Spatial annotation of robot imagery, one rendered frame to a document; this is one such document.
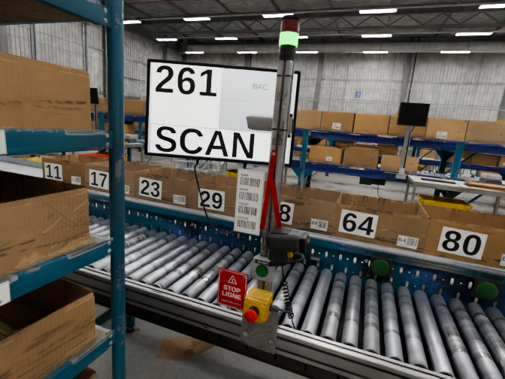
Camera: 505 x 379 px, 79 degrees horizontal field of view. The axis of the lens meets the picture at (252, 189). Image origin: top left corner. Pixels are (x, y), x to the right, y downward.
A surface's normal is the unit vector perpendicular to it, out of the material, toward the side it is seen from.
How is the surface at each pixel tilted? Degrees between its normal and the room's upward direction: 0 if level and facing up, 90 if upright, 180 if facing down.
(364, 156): 89
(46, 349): 91
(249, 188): 90
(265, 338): 90
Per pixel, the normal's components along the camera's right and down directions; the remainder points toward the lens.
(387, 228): -0.35, 0.18
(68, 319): 0.91, 0.16
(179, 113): -0.01, 0.14
